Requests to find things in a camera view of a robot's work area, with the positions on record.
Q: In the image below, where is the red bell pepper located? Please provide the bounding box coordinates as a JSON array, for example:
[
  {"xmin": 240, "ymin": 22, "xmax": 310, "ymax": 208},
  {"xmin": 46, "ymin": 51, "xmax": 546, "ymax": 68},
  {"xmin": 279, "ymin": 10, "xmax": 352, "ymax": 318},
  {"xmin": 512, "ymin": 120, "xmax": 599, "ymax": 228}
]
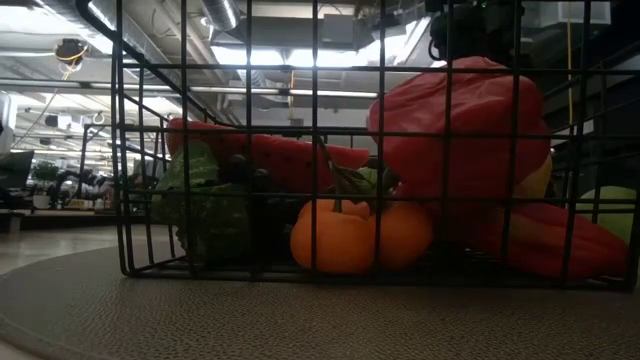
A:
[{"xmin": 366, "ymin": 55, "xmax": 552, "ymax": 202}]

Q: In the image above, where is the yellow pear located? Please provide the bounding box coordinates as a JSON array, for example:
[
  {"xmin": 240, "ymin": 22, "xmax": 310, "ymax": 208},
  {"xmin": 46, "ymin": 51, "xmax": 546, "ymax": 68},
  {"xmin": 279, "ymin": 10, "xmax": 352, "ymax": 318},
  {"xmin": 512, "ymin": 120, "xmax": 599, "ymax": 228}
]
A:
[{"xmin": 513, "ymin": 153, "xmax": 554, "ymax": 200}]

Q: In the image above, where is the red chili pepper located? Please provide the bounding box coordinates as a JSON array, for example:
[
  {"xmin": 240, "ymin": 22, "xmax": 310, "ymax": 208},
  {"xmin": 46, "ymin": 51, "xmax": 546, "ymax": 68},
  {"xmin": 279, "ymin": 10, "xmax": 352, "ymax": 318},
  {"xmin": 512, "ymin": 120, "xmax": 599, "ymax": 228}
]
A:
[{"xmin": 439, "ymin": 201, "xmax": 630, "ymax": 281}]

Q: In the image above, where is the red watermelon slice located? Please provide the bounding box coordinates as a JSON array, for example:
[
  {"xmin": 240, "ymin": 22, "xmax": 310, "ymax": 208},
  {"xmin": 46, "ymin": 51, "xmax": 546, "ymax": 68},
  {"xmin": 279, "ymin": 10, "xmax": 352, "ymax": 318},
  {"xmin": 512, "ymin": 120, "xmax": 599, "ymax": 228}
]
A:
[{"xmin": 166, "ymin": 117, "xmax": 371, "ymax": 195}]

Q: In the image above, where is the green cucumber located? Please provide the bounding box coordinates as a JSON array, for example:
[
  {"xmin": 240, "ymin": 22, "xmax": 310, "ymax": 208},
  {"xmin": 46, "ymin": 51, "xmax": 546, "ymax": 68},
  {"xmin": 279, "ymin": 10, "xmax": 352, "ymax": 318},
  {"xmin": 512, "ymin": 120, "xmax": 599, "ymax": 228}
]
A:
[{"xmin": 574, "ymin": 185, "xmax": 639, "ymax": 246}]

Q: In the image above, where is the orange mandarin cluster with leaves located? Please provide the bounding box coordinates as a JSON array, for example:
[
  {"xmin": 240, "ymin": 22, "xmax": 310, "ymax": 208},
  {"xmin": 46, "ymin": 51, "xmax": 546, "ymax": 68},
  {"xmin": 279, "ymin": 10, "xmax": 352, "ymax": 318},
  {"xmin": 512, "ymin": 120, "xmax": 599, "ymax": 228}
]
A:
[{"xmin": 289, "ymin": 164, "xmax": 434, "ymax": 276}]

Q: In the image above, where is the dark grape bunch with leaves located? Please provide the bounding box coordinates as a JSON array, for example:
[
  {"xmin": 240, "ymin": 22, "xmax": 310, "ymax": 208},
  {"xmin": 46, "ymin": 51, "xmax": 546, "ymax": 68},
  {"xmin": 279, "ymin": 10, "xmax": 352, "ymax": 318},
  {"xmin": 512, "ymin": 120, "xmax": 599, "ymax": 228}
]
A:
[{"xmin": 151, "ymin": 141, "xmax": 301, "ymax": 269}]

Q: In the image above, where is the long ceiling light strip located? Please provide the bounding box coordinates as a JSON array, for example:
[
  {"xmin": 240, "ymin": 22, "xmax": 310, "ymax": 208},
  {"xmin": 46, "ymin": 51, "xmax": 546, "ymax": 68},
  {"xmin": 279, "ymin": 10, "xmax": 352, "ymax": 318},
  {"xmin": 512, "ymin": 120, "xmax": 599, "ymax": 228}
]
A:
[{"xmin": 188, "ymin": 84, "xmax": 380, "ymax": 100}]

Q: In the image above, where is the round grey placemat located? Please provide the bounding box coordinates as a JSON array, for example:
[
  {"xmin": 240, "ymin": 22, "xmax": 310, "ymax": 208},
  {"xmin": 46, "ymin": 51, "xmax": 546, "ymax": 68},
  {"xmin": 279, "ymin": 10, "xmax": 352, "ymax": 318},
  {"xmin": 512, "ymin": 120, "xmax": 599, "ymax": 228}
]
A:
[{"xmin": 0, "ymin": 244, "xmax": 640, "ymax": 360}]

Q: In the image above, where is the potted plant white pot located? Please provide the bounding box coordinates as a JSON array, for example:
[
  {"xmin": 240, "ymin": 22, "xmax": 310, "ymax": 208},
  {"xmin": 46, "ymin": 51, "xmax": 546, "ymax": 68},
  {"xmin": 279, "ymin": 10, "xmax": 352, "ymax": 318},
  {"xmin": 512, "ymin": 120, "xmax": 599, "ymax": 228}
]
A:
[{"xmin": 30, "ymin": 160, "xmax": 60, "ymax": 210}]

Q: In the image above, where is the dark computer monitor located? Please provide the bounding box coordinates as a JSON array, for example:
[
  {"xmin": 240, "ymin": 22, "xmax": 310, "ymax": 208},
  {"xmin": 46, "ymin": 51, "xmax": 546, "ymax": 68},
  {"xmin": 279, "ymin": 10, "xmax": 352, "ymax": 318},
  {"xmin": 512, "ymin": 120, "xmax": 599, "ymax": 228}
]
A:
[{"xmin": 0, "ymin": 149, "xmax": 35, "ymax": 204}]

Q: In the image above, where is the hanging yellow cable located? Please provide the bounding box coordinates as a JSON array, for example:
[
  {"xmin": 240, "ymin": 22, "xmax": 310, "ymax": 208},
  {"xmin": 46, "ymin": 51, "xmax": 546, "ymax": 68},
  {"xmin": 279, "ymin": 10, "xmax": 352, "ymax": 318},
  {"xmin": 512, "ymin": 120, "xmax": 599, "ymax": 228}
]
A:
[{"xmin": 566, "ymin": 0, "xmax": 575, "ymax": 126}]

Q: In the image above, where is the black wire basket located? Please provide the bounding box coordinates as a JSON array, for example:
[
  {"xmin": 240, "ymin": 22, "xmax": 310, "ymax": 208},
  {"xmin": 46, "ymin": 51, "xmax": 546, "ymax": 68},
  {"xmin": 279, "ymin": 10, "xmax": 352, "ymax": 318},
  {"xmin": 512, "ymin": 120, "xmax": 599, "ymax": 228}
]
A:
[{"xmin": 110, "ymin": 0, "xmax": 640, "ymax": 292}]

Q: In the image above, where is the silver ventilation duct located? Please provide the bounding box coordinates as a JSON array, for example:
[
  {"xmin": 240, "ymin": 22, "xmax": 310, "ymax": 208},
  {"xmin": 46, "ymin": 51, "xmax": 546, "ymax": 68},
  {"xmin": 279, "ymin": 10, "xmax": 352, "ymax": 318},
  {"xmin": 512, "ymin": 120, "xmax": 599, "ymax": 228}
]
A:
[{"xmin": 199, "ymin": 0, "xmax": 242, "ymax": 32}]

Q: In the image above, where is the round ceiling cable reel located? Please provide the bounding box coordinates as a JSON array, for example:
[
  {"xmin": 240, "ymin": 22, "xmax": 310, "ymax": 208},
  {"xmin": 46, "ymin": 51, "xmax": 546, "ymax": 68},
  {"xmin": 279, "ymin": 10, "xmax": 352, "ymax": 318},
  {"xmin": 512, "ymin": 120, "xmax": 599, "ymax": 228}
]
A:
[{"xmin": 53, "ymin": 37, "xmax": 90, "ymax": 67}]

